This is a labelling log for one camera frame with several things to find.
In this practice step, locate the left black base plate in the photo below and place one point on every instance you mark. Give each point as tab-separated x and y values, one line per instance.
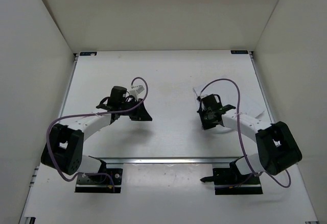
102	184

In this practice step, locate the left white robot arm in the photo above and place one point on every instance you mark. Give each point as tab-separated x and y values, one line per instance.
63	150

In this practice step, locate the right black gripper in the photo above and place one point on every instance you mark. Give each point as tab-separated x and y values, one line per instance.
205	126

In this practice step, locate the left blue corner label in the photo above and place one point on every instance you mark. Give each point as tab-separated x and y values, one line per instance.
87	53

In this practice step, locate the white skirt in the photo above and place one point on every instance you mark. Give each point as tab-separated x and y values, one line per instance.
228	96

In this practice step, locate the blue corner label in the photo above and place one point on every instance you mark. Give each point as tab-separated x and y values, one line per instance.
239	52
87	53

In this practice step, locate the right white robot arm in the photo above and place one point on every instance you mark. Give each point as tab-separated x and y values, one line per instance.
276	146

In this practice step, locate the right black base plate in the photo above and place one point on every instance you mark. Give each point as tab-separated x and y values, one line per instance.
229	181

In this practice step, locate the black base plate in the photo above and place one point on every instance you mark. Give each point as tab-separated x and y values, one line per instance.
102	184
229	181

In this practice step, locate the right blue corner label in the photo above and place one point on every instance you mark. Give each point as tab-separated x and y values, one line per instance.
239	52

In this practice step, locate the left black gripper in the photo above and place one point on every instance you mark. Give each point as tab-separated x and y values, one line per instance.
141	113

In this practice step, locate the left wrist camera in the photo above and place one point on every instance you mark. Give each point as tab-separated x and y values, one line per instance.
135	91

